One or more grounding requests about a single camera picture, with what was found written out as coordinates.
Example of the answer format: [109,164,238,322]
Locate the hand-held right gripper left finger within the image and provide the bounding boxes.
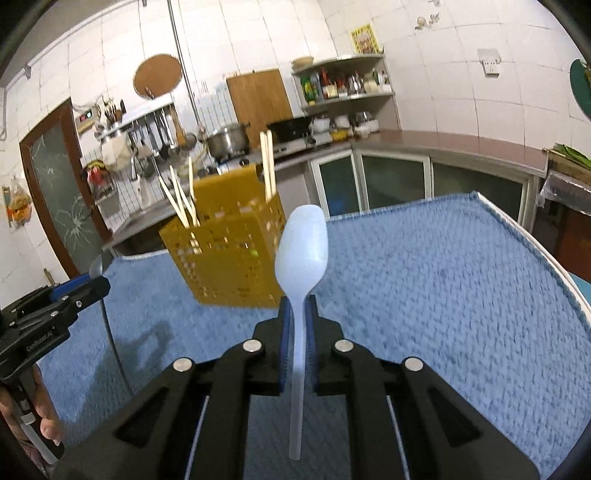
[53,295,294,480]

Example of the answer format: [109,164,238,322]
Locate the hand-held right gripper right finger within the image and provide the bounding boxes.
[305,293,541,480]

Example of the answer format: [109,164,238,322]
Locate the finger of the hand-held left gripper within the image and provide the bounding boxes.
[46,276,112,334]
[0,274,93,324]

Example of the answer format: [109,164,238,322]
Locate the grey metal spoon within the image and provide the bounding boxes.
[89,255,134,395]

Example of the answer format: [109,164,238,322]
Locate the light blue plastic spoon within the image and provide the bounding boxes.
[274,204,329,460]

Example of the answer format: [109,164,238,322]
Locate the yellow perforated utensil holder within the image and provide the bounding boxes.
[158,166,284,309]

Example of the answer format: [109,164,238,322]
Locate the person's left hand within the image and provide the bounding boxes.
[0,367,63,455]

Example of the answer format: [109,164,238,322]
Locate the steel sink counter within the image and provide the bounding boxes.
[102,198,185,259]

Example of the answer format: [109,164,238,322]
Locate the hanging plastic bag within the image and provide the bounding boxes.
[2,178,33,227]

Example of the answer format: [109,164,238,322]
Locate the brown framed glass door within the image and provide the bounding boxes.
[19,99,114,278]

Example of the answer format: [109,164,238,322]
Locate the blue knitted blanket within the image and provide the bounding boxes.
[34,191,591,480]

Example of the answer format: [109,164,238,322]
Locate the white plastic bag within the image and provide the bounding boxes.
[100,136,134,171]

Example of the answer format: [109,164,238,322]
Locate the row of hanging ladles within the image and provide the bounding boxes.
[134,108,199,160]

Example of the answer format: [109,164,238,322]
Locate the glass door kitchen cabinet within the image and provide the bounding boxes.
[307,148,536,232]

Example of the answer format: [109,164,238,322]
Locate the steel cooking pot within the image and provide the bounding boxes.
[203,122,252,160]

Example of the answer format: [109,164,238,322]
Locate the steel gas stove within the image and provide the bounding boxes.
[272,136,352,155]

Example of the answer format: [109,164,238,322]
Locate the black wok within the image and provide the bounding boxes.
[267,116,315,141]

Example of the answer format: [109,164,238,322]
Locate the round woven board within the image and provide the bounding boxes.
[133,53,183,99]

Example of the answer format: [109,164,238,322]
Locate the wooden cutting board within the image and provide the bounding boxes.
[226,69,295,137]

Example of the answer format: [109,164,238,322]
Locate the grey corner shelf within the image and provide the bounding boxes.
[292,53,398,112]

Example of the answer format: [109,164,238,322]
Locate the row of condiment bottles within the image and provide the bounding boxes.
[300,67,393,103]

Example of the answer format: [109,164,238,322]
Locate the plastic covered side table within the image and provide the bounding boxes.
[536,159,591,278]

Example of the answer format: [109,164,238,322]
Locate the green vegetables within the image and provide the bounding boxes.
[551,144,591,167]

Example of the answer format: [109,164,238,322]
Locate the green round tray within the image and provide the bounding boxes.
[569,58,591,121]

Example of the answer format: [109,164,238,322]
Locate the wire wall rack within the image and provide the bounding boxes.
[83,159,121,217]

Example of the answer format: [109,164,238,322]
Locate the grey wall pipe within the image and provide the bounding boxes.
[167,0,206,139]

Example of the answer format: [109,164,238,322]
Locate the yellow wall poster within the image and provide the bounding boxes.
[350,24,380,55]

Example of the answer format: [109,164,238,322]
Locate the white wall socket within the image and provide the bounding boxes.
[478,48,502,76]

